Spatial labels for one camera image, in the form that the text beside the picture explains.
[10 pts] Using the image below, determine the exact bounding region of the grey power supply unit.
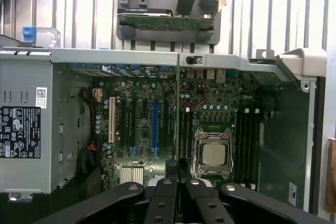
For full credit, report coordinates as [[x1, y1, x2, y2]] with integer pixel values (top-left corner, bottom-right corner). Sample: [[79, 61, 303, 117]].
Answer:
[[0, 50, 55, 195]]

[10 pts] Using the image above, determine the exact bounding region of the black PC case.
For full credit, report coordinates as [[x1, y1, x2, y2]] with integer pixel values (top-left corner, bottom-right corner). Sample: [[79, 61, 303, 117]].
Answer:
[[0, 26, 329, 224]]

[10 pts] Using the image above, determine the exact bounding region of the graphics card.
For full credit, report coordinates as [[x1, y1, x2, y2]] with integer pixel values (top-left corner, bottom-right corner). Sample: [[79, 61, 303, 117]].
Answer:
[[117, 8, 214, 32]]

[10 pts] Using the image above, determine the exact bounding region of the CPU in motherboard socket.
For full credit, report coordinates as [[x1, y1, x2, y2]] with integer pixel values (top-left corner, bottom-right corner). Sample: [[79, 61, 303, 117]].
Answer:
[[193, 129, 235, 177]]

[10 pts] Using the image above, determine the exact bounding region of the blue case latch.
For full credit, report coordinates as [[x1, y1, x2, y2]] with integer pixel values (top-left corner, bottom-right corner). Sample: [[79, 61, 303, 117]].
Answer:
[[22, 26, 36, 43]]

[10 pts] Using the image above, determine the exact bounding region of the blue expansion slot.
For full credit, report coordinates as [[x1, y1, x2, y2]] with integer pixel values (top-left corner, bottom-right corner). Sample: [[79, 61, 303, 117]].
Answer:
[[151, 99, 160, 158]]

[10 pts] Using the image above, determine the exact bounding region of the silver chipset heatsink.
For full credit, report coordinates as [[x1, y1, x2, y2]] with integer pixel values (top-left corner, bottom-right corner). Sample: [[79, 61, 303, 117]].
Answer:
[[120, 165, 144, 184]]

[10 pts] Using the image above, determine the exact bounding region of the silver CPU chip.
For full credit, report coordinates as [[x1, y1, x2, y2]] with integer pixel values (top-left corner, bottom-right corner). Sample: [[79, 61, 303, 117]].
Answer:
[[202, 144, 228, 166]]

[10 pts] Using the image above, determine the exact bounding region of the green motherboard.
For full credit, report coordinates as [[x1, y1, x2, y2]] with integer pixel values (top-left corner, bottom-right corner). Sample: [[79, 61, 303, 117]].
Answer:
[[93, 68, 263, 190]]

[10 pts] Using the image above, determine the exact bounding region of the wooden desk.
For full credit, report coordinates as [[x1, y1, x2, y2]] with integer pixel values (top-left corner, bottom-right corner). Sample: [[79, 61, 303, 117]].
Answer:
[[327, 137, 336, 212]]

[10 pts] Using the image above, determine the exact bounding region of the thin red wire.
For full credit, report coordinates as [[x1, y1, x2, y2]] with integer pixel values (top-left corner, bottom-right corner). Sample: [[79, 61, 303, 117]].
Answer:
[[180, 75, 206, 106]]

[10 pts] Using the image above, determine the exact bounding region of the white expansion slot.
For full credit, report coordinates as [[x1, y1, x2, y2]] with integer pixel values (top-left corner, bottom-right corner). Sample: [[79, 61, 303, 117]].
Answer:
[[108, 96, 117, 143]]

